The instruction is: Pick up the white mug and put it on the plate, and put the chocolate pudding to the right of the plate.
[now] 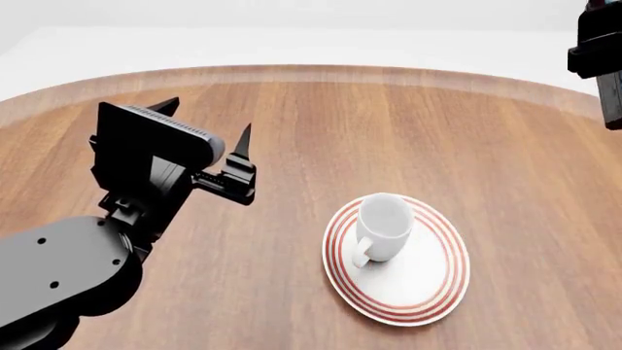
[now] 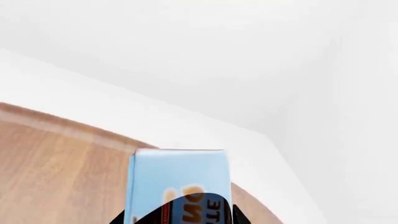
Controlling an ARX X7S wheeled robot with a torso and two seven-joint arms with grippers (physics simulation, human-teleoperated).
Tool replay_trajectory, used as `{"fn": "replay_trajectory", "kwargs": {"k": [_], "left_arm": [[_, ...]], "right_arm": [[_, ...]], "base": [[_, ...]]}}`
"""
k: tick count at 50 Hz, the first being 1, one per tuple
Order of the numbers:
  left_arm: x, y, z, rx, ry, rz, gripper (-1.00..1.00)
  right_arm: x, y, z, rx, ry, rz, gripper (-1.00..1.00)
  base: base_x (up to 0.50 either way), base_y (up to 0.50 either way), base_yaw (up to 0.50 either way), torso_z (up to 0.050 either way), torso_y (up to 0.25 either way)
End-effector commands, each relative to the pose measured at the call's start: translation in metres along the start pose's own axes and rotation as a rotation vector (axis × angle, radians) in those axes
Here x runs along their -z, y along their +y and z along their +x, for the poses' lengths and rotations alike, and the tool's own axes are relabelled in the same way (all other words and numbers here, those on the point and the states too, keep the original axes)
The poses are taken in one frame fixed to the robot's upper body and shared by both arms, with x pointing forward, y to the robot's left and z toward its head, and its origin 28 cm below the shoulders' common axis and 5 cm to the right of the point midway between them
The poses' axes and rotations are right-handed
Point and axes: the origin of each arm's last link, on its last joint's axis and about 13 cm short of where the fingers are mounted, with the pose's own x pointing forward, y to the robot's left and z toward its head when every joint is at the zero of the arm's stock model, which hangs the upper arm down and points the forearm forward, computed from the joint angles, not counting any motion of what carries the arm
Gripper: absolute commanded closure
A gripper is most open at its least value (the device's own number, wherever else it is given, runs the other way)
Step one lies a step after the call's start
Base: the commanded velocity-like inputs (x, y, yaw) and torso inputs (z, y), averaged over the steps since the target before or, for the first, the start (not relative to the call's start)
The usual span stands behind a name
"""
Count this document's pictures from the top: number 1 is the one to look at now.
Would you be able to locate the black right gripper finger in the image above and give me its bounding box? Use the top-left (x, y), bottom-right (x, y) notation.
top-left (567, 32), bottom-right (622, 80)

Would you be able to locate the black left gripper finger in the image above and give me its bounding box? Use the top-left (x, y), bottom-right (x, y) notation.
top-left (147, 96), bottom-right (181, 115)
top-left (222, 122), bottom-right (258, 200)

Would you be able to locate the white ceramic mug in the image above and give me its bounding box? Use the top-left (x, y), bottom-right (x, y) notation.
top-left (351, 192), bottom-right (415, 269)

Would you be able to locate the white plate with red rings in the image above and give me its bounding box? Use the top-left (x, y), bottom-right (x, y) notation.
top-left (322, 192), bottom-right (471, 328)

